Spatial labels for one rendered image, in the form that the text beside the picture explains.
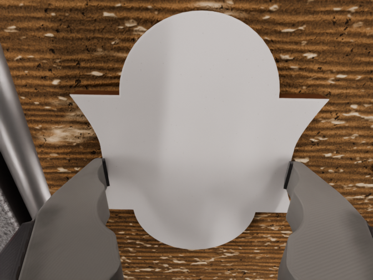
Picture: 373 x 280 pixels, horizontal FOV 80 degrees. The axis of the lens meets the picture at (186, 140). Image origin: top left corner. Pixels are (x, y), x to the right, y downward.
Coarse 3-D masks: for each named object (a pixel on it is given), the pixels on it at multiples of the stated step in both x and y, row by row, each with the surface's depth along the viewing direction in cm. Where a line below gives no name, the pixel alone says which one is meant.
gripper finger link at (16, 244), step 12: (24, 228) 7; (12, 240) 7; (24, 240) 7; (0, 252) 7; (12, 252) 7; (24, 252) 7; (0, 264) 6; (12, 264) 6; (0, 276) 6; (12, 276) 6
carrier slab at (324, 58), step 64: (0, 0) 10; (64, 0) 10; (128, 0) 10; (192, 0) 10; (256, 0) 10; (320, 0) 10; (64, 64) 11; (320, 64) 11; (64, 128) 12; (320, 128) 12; (128, 256) 17; (192, 256) 17; (256, 256) 17
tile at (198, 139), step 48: (144, 48) 10; (192, 48) 10; (240, 48) 10; (96, 96) 11; (144, 96) 11; (192, 96) 11; (240, 96) 11; (288, 96) 11; (144, 144) 12; (192, 144) 12; (240, 144) 12; (288, 144) 12; (144, 192) 13; (192, 192) 13; (240, 192) 13; (192, 240) 15
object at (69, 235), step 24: (96, 168) 11; (72, 192) 9; (96, 192) 9; (48, 216) 8; (72, 216) 8; (96, 216) 8; (48, 240) 7; (72, 240) 7; (96, 240) 7; (24, 264) 6; (48, 264) 6; (72, 264) 6; (96, 264) 6; (120, 264) 6
